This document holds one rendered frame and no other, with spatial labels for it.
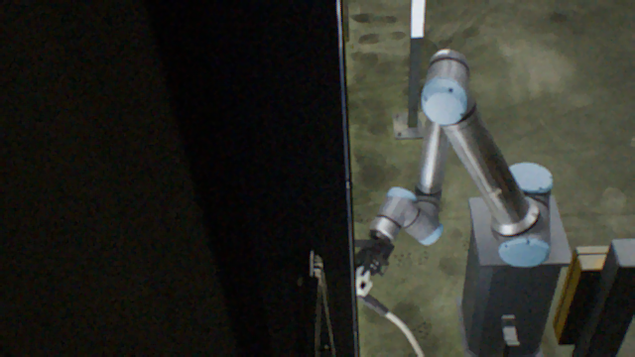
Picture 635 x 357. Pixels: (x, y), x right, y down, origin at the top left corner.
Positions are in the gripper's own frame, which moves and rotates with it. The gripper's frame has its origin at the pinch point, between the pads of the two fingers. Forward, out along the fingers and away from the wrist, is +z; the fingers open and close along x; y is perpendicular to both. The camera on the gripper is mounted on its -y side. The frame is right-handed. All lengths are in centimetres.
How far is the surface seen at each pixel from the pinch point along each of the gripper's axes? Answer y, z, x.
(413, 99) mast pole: 46, -126, 108
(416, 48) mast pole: 23, -136, 87
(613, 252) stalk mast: -21, -6, -108
